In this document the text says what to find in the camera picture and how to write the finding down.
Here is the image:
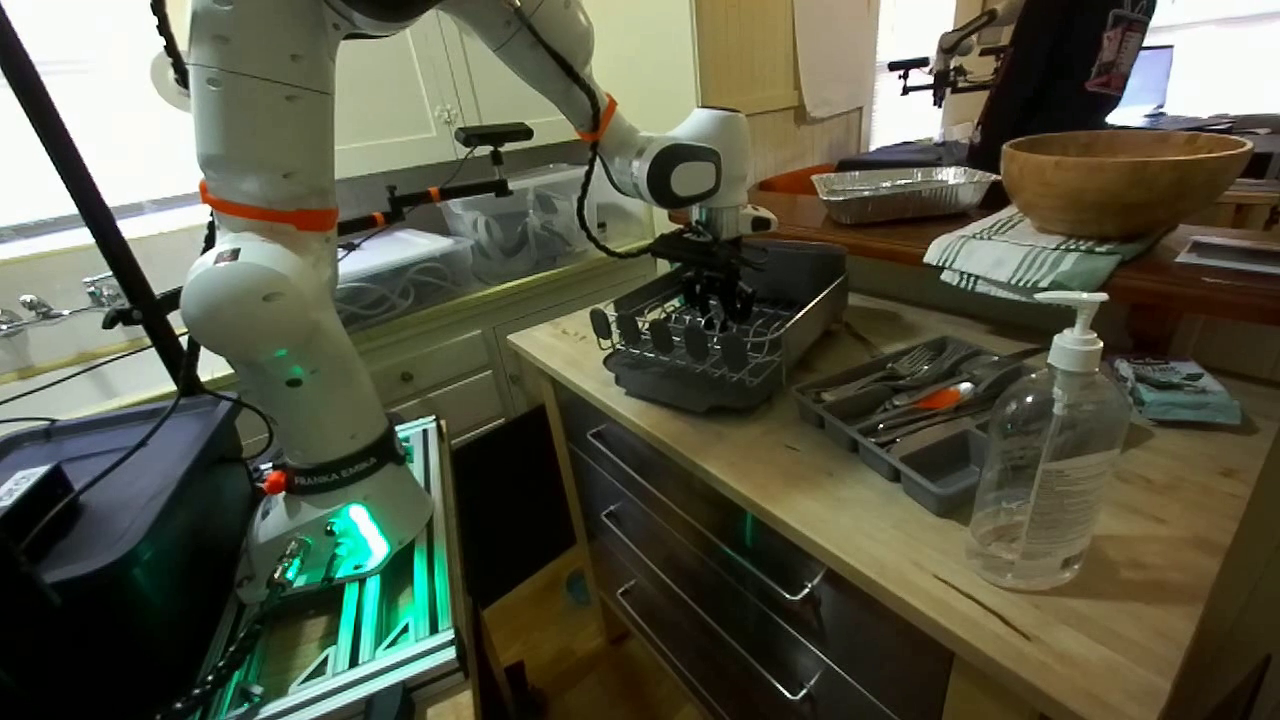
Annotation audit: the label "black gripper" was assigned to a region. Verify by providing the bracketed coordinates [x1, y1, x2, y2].
[655, 227, 767, 337]

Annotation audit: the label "clear plastic storage bin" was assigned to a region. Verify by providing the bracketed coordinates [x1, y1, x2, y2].
[443, 162, 655, 286]

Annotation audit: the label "aluminium foil tray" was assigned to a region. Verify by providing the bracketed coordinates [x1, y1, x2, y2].
[807, 162, 999, 227]

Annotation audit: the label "grey cutlery tray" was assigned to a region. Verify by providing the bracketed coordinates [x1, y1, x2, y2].
[796, 333, 1053, 518]

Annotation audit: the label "steel drawer cabinet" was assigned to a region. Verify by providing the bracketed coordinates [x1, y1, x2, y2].
[551, 382, 955, 720]

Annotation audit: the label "white drawer cabinet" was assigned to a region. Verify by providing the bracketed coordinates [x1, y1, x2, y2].
[226, 250, 655, 464]

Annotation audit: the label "striped dish towel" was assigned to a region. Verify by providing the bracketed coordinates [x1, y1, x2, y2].
[920, 205, 1155, 309]

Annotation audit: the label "clear bin with white lid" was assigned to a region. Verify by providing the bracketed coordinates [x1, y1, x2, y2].
[332, 222, 483, 333]

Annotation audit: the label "black rod with orange clamps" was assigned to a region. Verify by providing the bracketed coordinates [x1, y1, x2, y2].
[332, 119, 537, 241]

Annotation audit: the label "white cabinet doors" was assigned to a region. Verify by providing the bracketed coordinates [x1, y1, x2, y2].
[332, 13, 594, 182]

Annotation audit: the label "clear soap pump bottle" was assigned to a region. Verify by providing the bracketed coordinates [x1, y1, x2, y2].
[964, 286, 1135, 595]

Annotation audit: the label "person in black hoodie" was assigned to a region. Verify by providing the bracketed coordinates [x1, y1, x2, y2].
[978, 0, 1160, 171]

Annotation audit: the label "wooden bowl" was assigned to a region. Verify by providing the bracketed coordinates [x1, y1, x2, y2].
[998, 128, 1256, 245]

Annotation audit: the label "teal cloth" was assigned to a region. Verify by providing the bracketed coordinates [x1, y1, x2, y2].
[1118, 350, 1249, 430]

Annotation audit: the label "laptop screen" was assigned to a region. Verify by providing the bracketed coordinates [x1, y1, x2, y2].
[1102, 39, 1179, 130]

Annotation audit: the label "metal faucet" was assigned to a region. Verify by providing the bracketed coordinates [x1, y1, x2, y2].
[0, 266, 137, 343]

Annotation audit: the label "black tripod pole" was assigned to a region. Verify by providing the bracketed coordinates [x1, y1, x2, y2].
[0, 2, 214, 401]

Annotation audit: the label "orange handled utensil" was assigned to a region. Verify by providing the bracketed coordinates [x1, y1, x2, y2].
[864, 370, 1015, 437]

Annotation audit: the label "black camera tripod rig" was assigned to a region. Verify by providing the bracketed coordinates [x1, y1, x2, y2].
[886, 2, 1004, 111]

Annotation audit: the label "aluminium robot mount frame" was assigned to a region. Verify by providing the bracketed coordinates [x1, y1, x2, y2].
[195, 413, 471, 720]

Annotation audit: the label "flat picture frame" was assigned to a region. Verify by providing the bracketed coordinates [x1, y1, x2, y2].
[1173, 227, 1280, 281]

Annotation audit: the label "white round wall fixture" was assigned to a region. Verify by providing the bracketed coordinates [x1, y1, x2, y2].
[150, 51, 195, 111]

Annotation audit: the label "black corrugated cable conduit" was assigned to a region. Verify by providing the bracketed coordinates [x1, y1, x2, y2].
[150, 0, 193, 96]

